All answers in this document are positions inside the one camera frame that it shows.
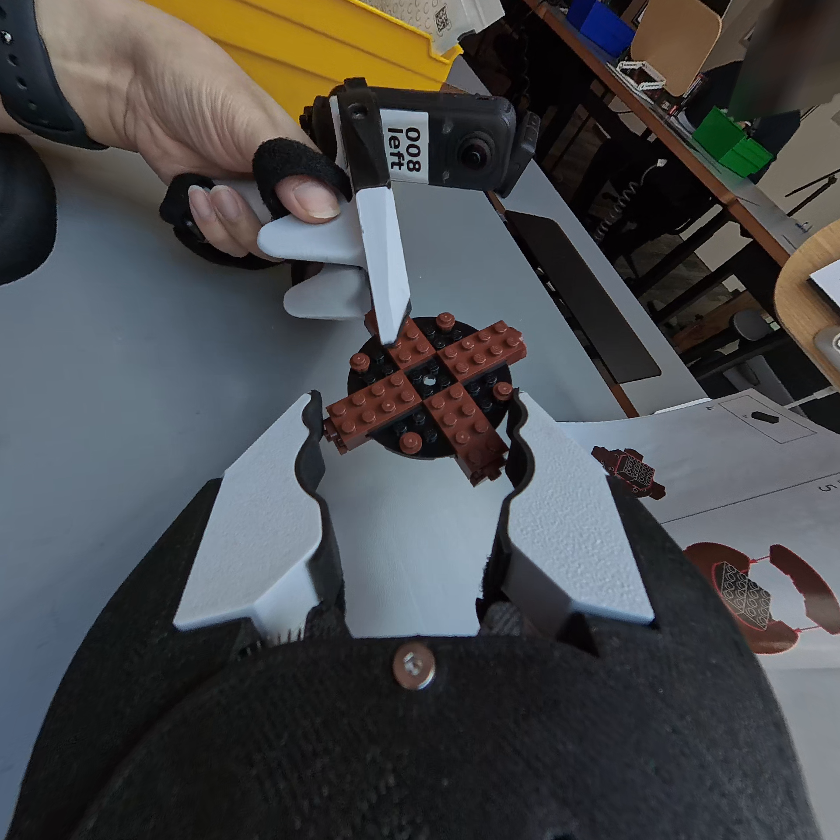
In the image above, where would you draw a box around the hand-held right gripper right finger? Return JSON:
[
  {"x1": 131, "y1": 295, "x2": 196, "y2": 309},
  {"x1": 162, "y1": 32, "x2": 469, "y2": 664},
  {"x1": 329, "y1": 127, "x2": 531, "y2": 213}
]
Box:
[{"x1": 476, "y1": 388, "x2": 657, "y2": 641}]

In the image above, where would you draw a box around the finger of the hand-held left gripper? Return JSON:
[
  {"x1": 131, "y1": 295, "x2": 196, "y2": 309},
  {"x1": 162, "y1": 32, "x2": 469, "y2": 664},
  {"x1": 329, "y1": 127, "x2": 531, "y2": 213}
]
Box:
[{"x1": 354, "y1": 185, "x2": 413, "y2": 347}]

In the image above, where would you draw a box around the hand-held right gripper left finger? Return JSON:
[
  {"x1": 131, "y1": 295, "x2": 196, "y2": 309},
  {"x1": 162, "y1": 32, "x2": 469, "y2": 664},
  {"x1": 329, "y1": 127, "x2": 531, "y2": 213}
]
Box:
[{"x1": 172, "y1": 390, "x2": 347, "y2": 641}]

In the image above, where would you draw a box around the brown and black brick model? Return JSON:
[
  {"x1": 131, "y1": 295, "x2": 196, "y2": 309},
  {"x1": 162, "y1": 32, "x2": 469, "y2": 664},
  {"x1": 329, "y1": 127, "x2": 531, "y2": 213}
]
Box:
[{"x1": 322, "y1": 311, "x2": 529, "y2": 488}]

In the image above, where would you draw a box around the wooden edged background desk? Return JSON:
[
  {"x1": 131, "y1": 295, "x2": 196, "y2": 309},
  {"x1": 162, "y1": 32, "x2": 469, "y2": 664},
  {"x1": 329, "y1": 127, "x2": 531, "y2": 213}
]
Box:
[{"x1": 525, "y1": 0, "x2": 840, "y2": 266}]

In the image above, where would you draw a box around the person's left hand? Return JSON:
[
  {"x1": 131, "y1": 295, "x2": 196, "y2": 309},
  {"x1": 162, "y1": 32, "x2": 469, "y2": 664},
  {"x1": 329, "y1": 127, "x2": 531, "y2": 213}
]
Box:
[{"x1": 33, "y1": 0, "x2": 342, "y2": 257}]

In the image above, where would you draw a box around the brick instruction booklet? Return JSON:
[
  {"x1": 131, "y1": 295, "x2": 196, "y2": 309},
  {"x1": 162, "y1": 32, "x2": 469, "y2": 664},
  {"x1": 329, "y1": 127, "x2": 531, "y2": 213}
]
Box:
[{"x1": 558, "y1": 387, "x2": 840, "y2": 672}]

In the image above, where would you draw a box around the yellow storage bin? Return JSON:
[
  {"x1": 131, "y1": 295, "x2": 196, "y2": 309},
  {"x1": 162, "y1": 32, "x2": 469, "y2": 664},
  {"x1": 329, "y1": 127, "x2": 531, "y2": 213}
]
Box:
[{"x1": 141, "y1": 0, "x2": 464, "y2": 101}]

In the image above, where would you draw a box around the blue storage bin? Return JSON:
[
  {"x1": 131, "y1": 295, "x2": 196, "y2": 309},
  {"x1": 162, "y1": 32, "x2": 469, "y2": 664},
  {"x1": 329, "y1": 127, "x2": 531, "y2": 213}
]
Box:
[{"x1": 566, "y1": 0, "x2": 637, "y2": 59}]

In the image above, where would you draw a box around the black flat panel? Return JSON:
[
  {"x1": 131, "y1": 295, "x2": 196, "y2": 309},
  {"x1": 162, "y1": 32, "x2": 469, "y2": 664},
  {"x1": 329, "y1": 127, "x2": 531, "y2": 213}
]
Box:
[{"x1": 504, "y1": 209, "x2": 662, "y2": 385}]

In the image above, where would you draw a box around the beige chair back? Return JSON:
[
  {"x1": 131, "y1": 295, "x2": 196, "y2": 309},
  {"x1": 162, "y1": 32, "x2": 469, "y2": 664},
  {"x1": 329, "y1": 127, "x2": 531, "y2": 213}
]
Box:
[{"x1": 630, "y1": 0, "x2": 724, "y2": 99}]

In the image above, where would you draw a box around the green storage bin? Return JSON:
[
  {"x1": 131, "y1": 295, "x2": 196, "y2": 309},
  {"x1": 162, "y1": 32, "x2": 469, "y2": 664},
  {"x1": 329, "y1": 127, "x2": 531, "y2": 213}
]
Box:
[{"x1": 692, "y1": 105, "x2": 777, "y2": 179}]

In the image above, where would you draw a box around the round wooden table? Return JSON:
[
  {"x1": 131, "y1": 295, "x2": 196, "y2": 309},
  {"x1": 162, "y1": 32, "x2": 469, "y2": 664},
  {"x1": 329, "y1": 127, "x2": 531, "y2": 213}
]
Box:
[{"x1": 773, "y1": 220, "x2": 840, "y2": 388}]

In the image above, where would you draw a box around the black textured armrest pad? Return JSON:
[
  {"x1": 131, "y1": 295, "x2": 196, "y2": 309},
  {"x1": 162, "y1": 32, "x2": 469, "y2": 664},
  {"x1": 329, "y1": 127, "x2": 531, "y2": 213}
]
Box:
[{"x1": 0, "y1": 134, "x2": 58, "y2": 287}]

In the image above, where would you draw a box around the black coiled cable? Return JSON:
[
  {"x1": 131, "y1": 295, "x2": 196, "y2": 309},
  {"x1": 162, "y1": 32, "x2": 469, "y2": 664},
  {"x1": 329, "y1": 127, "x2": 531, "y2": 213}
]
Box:
[{"x1": 592, "y1": 176, "x2": 643, "y2": 245}]

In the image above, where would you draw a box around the white frame model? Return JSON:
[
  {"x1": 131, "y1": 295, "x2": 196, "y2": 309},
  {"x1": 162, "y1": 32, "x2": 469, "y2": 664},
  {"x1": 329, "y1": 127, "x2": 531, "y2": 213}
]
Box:
[{"x1": 616, "y1": 59, "x2": 668, "y2": 91}]

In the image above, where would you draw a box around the black watch strap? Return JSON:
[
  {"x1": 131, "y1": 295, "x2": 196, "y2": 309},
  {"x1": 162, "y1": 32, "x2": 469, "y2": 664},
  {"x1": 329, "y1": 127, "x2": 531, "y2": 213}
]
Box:
[{"x1": 0, "y1": 0, "x2": 110, "y2": 152}]

